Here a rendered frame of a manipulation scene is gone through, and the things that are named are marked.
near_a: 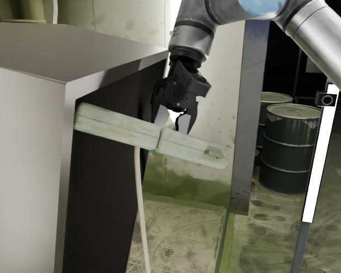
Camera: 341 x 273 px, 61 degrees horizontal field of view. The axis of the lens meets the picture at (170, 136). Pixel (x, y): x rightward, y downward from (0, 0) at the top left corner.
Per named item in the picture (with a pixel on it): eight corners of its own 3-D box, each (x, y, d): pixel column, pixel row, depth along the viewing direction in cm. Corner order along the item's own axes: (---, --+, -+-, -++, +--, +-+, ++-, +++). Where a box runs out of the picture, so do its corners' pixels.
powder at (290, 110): (262, 105, 330) (262, 104, 330) (309, 106, 328) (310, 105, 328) (276, 119, 280) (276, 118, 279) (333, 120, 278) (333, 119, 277)
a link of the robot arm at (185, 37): (221, 39, 60) (180, 19, 56) (214, 61, 59) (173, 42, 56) (200, 49, 68) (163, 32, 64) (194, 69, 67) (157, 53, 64)
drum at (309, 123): (252, 171, 362) (260, 103, 331) (299, 172, 360) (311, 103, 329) (265, 197, 307) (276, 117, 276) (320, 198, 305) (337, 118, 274)
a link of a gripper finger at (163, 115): (146, 149, 62) (163, 110, 64) (156, 151, 57) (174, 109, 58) (134, 143, 61) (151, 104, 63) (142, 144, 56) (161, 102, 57)
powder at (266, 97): (293, 96, 377) (293, 95, 376) (289, 105, 331) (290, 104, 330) (250, 92, 398) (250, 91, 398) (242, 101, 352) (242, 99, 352)
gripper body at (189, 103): (177, 116, 67) (191, 67, 68) (194, 115, 59) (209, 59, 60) (147, 105, 64) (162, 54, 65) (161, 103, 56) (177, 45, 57)
